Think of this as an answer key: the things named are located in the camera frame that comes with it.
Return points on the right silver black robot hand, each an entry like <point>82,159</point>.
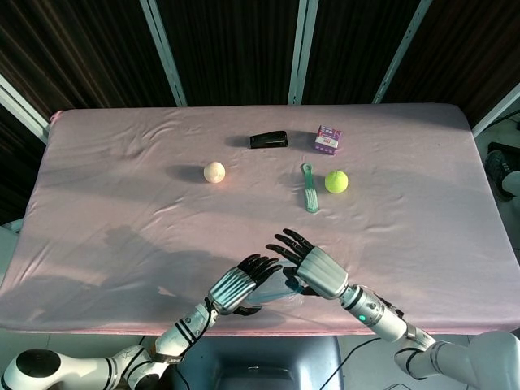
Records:
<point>321,270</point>

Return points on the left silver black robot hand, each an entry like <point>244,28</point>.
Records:
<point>231,288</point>

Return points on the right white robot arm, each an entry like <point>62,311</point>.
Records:
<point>382,321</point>

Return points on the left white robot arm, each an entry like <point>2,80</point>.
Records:
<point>174,337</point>

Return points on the green scrubbing brush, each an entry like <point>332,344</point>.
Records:
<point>310,195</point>

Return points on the grey-blue robot torso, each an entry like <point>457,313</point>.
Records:
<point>260,361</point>

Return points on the yellow-green tennis ball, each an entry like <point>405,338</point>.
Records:
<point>336,181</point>

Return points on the pale peach toy fruit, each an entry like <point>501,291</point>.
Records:
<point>214,172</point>

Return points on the small purple carton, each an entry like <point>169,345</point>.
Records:
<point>328,140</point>

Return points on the pink tablecloth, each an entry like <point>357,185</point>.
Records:
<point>122,211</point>

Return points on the black stapler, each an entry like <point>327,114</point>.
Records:
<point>269,139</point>

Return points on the black sneaker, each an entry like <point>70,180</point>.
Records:
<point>497,170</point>

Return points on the grey metal frame post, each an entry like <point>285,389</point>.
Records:
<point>304,53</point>
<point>495,111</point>
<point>22,105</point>
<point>402,53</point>
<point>164,53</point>

